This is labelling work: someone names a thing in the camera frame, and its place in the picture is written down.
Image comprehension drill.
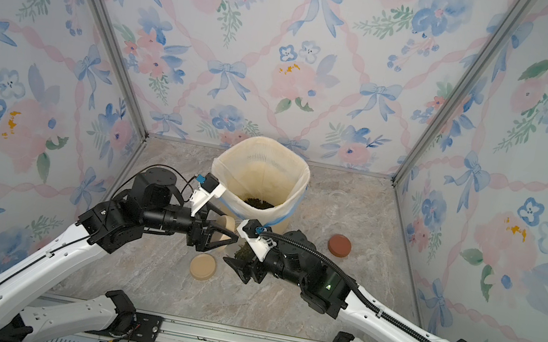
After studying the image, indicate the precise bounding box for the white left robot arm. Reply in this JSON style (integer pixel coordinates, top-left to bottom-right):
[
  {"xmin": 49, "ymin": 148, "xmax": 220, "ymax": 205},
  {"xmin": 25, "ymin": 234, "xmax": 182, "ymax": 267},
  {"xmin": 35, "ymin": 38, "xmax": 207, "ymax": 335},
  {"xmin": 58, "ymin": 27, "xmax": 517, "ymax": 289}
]
[{"xmin": 0, "ymin": 165, "xmax": 227, "ymax": 342}]

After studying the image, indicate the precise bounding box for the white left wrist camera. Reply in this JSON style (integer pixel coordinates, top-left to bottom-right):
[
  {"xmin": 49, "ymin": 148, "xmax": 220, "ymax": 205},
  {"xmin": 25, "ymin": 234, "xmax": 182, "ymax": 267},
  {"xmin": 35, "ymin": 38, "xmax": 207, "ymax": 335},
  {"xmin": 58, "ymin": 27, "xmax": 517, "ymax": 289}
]
[{"xmin": 189, "ymin": 173, "xmax": 227, "ymax": 217}]

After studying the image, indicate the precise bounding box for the translucent bin liner blue band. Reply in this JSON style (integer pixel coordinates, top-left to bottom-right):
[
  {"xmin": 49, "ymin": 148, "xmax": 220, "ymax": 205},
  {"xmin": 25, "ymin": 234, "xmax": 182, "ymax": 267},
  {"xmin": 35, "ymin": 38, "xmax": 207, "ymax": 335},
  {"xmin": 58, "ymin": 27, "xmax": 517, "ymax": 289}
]
[{"xmin": 210, "ymin": 136, "xmax": 311, "ymax": 217}]

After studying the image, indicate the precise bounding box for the black corrugated cable conduit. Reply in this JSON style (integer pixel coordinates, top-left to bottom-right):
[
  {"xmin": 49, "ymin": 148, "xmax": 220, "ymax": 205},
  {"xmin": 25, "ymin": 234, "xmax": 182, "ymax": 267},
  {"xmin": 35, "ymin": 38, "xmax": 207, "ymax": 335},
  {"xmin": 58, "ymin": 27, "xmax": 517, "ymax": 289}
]
[{"xmin": 240, "ymin": 230, "xmax": 530, "ymax": 342}]

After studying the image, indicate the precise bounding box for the cream ribbed trash bin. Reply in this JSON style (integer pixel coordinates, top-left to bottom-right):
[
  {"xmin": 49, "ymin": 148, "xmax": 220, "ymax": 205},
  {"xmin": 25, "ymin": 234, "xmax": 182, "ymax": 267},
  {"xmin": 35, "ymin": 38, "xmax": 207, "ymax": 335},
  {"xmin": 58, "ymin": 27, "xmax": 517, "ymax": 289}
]
[{"xmin": 225, "ymin": 206, "xmax": 295, "ymax": 234}]

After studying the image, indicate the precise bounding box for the red jar lid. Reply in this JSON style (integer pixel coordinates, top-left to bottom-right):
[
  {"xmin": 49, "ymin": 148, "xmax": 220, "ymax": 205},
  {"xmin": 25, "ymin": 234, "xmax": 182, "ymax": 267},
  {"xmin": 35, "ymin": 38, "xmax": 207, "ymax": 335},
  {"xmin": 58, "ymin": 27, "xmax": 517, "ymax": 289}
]
[{"xmin": 327, "ymin": 233, "xmax": 352, "ymax": 258}]

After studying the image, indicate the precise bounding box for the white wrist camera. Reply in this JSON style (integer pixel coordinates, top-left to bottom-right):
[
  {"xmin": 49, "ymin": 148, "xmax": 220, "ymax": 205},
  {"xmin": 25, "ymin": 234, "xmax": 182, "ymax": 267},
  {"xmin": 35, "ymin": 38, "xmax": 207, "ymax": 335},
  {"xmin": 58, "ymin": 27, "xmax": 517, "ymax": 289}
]
[
  {"xmin": 236, "ymin": 219, "xmax": 277, "ymax": 262},
  {"xmin": 189, "ymin": 173, "xmax": 227, "ymax": 217}
]

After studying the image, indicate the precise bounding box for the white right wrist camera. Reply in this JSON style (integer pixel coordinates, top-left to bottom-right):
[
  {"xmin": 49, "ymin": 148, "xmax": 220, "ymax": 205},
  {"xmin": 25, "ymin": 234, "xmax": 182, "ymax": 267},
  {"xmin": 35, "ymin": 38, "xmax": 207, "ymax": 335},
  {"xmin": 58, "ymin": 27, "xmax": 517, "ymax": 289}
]
[{"xmin": 236, "ymin": 219, "xmax": 277, "ymax": 262}]

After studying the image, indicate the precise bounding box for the glass jar light wood lid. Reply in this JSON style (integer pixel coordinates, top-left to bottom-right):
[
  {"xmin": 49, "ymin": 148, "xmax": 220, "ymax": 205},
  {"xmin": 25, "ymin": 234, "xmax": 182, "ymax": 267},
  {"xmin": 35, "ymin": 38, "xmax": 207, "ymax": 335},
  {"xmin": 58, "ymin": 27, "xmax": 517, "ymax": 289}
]
[{"xmin": 233, "ymin": 243, "xmax": 256, "ymax": 263}]

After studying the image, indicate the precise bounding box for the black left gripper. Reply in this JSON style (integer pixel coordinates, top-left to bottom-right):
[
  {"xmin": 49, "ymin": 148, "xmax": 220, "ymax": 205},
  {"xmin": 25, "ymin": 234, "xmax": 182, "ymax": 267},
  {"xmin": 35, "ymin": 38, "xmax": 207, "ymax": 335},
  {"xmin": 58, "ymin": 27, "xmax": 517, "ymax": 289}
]
[{"xmin": 144, "ymin": 192, "xmax": 245, "ymax": 256}]

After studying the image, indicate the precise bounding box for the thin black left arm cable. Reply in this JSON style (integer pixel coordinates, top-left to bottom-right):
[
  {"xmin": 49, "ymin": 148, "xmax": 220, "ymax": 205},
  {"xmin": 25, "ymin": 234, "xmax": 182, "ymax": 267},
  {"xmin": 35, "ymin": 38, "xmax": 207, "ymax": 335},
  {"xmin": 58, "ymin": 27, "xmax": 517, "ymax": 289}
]
[{"xmin": 109, "ymin": 156, "xmax": 201, "ymax": 213}]

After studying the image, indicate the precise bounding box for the tan jar lid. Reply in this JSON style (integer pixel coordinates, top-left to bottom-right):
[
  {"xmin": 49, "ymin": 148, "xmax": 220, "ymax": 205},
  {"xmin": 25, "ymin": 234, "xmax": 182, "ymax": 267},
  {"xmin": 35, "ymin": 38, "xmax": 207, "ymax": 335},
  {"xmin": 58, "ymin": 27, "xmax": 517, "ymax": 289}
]
[{"xmin": 189, "ymin": 254, "xmax": 217, "ymax": 281}]

